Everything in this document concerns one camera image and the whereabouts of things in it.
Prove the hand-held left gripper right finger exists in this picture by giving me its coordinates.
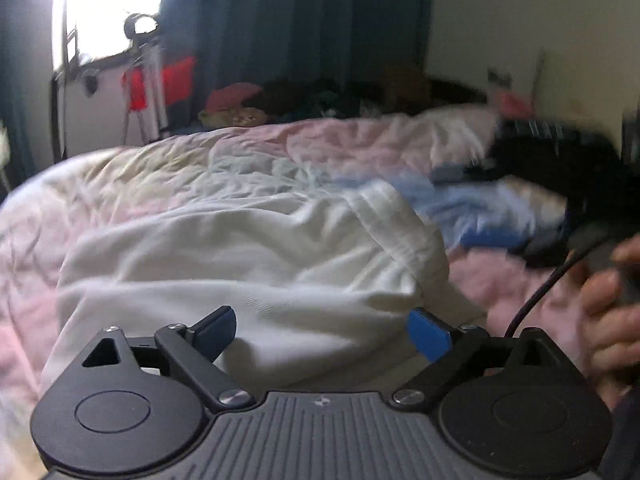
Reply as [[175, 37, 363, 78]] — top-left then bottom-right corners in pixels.
[[391, 308, 576, 407]]

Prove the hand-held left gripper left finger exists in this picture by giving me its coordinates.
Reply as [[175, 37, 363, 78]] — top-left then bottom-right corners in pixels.
[[80, 305, 257, 414]]

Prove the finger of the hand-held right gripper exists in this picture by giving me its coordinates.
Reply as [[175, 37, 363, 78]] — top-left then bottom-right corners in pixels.
[[460, 227, 568, 267], [431, 164, 501, 184]]

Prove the light blue garment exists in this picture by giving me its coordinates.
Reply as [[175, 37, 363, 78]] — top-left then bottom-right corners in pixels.
[[335, 172, 571, 251]]

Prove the white garment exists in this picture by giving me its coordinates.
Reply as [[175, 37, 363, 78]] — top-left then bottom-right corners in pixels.
[[40, 180, 451, 391]]

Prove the person's right hand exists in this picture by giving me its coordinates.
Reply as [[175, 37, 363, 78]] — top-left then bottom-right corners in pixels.
[[580, 234, 640, 402]]

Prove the crumpled pink garment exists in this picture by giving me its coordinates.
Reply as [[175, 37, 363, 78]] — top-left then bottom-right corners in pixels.
[[492, 87, 537, 119]]

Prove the pastel pink bed blanket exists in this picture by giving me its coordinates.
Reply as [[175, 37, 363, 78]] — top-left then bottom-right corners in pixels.
[[0, 105, 601, 480]]

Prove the yellow plush toy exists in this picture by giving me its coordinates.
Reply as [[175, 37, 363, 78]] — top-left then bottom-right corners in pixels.
[[199, 105, 268, 128]]

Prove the teal curtain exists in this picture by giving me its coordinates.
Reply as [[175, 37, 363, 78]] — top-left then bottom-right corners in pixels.
[[0, 0, 56, 196], [160, 0, 436, 126]]

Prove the dark cloth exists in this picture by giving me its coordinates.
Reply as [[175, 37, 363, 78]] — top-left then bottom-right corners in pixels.
[[597, 387, 640, 480]]

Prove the pink cloth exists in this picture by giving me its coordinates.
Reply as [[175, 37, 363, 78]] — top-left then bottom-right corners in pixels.
[[205, 81, 264, 112]]

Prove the white tripod stand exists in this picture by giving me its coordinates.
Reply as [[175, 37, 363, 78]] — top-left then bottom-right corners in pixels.
[[122, 40, 170, 145]]

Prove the red cloth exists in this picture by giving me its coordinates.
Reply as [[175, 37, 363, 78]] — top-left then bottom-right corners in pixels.
[[122, 56, 197, 112]]

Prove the bright window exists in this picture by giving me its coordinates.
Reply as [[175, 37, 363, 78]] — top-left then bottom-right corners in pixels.
[[52, 0, 168, 68]]

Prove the black cable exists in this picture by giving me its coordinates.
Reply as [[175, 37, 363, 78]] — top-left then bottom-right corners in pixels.
[[504, 232, 626, 340]]

